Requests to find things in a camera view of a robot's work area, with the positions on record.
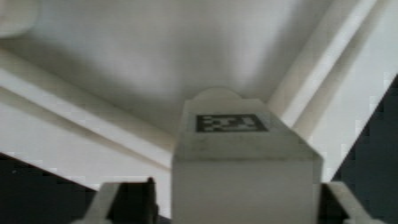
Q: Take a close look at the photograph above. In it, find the white square tabletop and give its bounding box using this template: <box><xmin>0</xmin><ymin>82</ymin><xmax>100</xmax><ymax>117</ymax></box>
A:
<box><xmin>0</xmin><ymin>0</ymin><xmax>380</xmax><ymax>174</ymax></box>

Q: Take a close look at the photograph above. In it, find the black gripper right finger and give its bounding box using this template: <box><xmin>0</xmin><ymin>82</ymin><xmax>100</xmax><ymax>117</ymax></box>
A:
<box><xmin>318</xmin><ymin>182</ymin><xmax>386</xmax><ymax>224</ymax></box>

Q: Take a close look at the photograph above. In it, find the white table leg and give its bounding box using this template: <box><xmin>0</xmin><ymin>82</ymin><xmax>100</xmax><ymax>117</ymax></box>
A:
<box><xmin>172</xmin><ymin>88</ymin><xmax>323</xmax><ymax>224</ymax></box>

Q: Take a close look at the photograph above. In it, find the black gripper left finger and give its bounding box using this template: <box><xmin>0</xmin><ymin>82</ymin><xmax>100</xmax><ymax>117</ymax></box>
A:
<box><xmin>73</xmin><ymin>178</ymin><xmax>158</xmax><ymax>224</ymax></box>

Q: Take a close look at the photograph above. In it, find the white U-shaped obstacle fence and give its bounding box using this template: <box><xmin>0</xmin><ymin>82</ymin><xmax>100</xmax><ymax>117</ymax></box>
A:
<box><xmin>0</xmin><ymin>0</ymin><xmax>398</xmax><ymax>221</ymax></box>

